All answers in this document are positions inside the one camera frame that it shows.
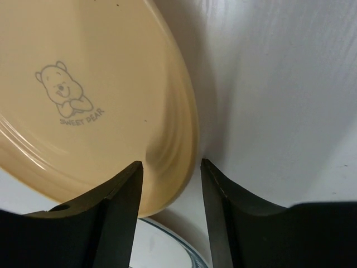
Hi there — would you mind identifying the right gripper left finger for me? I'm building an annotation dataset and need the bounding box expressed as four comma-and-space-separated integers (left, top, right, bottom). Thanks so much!
1, 161, 143, 267

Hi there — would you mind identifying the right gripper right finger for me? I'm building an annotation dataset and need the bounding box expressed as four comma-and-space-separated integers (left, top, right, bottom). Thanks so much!
201, 159, 356, 267

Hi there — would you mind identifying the yellow orange plate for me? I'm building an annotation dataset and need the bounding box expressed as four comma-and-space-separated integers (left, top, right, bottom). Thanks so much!
1, 1, 199, 217

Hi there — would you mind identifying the right green-rimmed white plate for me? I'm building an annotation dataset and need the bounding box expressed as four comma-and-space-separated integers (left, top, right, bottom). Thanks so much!
129, 218, 212, 268

